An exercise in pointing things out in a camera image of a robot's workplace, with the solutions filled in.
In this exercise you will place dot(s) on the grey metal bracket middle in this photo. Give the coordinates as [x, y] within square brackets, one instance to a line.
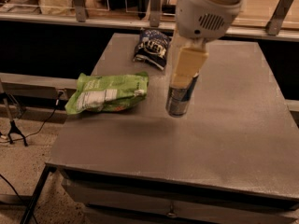
[155, 13]

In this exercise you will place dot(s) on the grey metal bracket left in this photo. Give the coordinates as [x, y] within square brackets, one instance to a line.
[80, 9]

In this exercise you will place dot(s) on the green rice chip bag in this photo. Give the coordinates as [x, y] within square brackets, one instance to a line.
[108, 93]

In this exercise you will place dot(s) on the dark blue chip bag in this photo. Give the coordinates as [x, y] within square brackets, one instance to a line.
[152, 48]

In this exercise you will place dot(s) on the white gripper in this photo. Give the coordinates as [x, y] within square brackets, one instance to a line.
[199, 20]

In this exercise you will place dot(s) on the grey cabinet drawer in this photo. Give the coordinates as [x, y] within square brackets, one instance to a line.
[114, 204]

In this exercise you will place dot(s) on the grey metal bracket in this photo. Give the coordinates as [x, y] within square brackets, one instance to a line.
[80, 9]
[155, 13]
[275, 23]

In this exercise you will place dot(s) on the black tripod stand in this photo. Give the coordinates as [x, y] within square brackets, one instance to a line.
[13, 127]

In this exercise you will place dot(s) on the silver redbull can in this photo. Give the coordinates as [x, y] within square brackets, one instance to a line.
[178, 99]

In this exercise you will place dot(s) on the grey metal bracket right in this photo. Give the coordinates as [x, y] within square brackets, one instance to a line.
[275, 23]

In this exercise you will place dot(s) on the black table leg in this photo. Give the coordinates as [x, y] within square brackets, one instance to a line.
[30, 207]

